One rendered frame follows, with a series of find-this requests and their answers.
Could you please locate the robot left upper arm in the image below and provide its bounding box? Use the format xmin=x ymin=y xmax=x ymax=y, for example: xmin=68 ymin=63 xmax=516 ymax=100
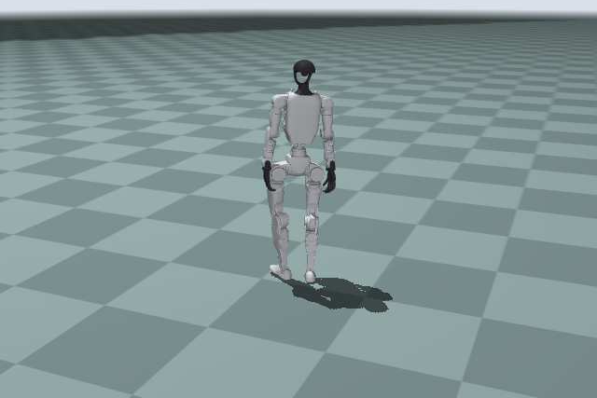
xmin=269 ymin=94 xmax=288 ymax=138

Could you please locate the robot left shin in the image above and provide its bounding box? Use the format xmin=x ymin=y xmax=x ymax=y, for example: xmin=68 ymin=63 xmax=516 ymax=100
xmin=271 ymin=214 xmax=289 ymax=270

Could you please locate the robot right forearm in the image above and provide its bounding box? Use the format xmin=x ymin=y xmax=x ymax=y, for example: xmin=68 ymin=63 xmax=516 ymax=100
xmin=323 ymin=130 xmax=336 ymax=169

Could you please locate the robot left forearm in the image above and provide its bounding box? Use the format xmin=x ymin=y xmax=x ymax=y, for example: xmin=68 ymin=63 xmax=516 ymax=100
xmin=261 ymin=127 xmax=276 ymax=167

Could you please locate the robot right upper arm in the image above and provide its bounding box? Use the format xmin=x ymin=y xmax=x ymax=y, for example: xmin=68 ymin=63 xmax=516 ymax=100
xmin=320 ymin=95 xmax=333 ymax=139

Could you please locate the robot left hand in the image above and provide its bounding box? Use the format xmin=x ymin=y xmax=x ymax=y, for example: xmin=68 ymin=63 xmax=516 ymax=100
xmin=262 ymin=160 xmax=276 ymax=191

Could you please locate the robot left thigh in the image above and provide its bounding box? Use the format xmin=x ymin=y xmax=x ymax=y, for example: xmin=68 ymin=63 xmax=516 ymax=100
xmin=267 ymin=161 xmax=289 ymax=228

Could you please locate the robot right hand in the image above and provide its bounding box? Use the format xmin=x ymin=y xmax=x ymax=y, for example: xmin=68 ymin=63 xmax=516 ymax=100
xmin=323 ymin=160 xmax=336 ymax=193

